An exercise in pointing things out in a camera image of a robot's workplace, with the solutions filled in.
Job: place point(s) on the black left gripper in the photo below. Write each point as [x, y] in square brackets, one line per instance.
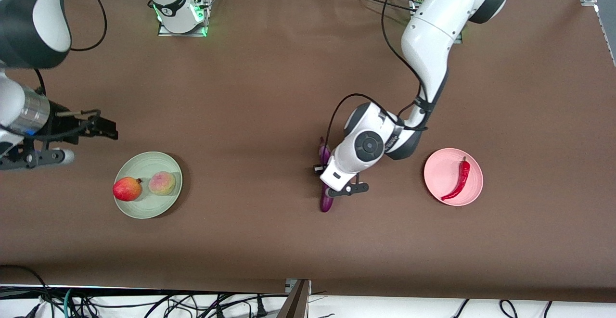
[318, 169]

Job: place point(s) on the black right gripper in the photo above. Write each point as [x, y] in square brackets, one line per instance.
[64, 124]

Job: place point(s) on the long purple eggplant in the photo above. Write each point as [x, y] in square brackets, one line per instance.
[327, 203]

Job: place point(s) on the red apple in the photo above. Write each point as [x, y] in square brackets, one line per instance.
[127, 189]

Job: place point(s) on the green pink peach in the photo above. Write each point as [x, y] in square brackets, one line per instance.
[162, 184]

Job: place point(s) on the red chili pepper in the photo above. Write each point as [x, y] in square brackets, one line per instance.
[462, 176]

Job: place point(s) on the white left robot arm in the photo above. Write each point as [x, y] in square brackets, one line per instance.
[433, 34]

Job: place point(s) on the pale green round plate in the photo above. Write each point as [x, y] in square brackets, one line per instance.
[144, 207]

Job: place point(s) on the large table cover cloth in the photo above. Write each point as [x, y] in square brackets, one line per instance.
[240, 92]

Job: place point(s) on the pink round plate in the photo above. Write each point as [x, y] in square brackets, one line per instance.
[440, 173]

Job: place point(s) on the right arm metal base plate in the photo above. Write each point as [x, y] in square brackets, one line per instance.
[166, 33]

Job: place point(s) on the aluminium profile post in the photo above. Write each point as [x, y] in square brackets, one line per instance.
[296, 301]

